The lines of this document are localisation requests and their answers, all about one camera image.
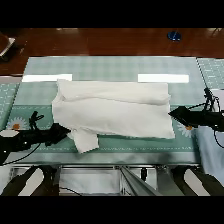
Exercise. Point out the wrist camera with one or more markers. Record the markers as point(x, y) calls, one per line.
point(209, 98)
point(35, 120)

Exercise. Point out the light blue garment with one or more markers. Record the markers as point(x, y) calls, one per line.
point(211, 150)

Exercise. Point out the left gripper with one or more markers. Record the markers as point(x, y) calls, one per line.
point(53, 134)

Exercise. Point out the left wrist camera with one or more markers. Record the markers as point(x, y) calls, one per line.
point(35, 120)

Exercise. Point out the blue round object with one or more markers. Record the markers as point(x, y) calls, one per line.
point(174, 35)

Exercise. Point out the white T-shirt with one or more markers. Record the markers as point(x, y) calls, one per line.
point(116, 110)

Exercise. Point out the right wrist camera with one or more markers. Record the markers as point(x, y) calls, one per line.
point(209, 98)

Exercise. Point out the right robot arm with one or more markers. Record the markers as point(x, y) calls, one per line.
point(213, 120)

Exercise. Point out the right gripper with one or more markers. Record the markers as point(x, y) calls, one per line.
point(191, 116)

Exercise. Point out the silver frame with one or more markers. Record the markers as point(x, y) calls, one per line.
point(136, 184)

